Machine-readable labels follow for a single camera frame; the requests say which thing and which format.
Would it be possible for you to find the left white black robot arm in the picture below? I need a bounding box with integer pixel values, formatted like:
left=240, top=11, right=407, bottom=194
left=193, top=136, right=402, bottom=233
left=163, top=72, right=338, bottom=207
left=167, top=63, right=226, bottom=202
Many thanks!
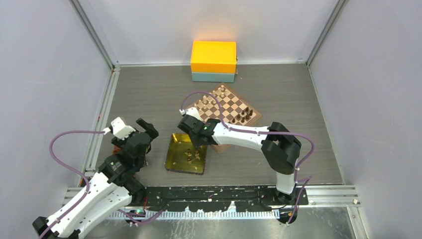
left=32, top=117, right=159, bottom=239

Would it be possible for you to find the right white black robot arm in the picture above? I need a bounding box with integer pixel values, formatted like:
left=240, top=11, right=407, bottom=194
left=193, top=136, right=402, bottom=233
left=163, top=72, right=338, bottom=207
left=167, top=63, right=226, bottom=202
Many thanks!
left=178, top=114, right=302, bottom=205

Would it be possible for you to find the brown cloth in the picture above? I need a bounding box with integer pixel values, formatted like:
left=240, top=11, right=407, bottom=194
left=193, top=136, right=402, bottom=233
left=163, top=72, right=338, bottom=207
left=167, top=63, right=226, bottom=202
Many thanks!
left=112, top=146, right=123, bottom=155

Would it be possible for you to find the yellow transparent tray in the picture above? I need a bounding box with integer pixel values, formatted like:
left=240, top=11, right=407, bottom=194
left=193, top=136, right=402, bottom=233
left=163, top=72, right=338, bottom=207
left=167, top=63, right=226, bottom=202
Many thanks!
left=165, top=133, right=208, bottom=175

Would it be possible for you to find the wooden chessboard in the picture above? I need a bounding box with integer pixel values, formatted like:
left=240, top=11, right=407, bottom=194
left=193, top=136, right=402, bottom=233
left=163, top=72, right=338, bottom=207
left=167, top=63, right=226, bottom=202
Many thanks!
left=188, top=82, right=263, bottom=153

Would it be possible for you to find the grey-blue box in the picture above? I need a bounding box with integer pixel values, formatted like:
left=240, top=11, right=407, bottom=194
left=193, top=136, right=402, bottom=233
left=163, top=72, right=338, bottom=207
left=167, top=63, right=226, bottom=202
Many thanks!
left=192, top=72, right=235, bottom=83

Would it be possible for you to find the yellow box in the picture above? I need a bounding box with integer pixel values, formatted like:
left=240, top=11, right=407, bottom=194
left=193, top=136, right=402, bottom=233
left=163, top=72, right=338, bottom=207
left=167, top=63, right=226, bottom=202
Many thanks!
left=190, top=41, right=237, bottom=74

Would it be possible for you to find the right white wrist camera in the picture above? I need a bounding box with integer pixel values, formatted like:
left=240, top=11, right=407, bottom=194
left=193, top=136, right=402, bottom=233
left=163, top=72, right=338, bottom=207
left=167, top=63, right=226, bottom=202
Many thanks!
left=185, top=107, right=201, bottom=120

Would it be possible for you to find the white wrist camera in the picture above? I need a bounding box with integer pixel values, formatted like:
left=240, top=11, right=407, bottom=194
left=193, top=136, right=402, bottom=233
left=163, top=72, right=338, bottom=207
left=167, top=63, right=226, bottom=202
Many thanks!
left=110, top=117, right=136, bottom=140
left=185, top=107, right=201, bottom=120

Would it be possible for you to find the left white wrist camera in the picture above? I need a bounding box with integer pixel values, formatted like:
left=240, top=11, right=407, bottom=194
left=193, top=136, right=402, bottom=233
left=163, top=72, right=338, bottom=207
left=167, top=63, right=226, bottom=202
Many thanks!
left=110, top=117, right=136, bottom=140

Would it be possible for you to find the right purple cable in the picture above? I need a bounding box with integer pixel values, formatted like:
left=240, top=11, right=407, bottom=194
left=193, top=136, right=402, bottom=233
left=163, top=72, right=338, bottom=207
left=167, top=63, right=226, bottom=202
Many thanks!
left=179, top=92, right=316, bottom=227

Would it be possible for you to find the purple cable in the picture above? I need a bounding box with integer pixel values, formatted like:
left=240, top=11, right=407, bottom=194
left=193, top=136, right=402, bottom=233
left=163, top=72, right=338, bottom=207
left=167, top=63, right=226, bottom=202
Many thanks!
left=179, top=92, right=316, bottom=227
left=39, top=130, right=166, bottom=239

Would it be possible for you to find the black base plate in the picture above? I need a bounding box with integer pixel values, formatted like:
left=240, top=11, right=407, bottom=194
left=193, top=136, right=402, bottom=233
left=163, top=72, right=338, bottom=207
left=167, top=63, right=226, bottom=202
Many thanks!
left=128, top=185, right=309, bottom=213

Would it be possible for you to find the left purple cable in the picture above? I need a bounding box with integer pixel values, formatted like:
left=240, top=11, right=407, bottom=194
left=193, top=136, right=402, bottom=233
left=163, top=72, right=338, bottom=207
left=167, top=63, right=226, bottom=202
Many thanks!
left=39, top=130, right=166, bottom=239

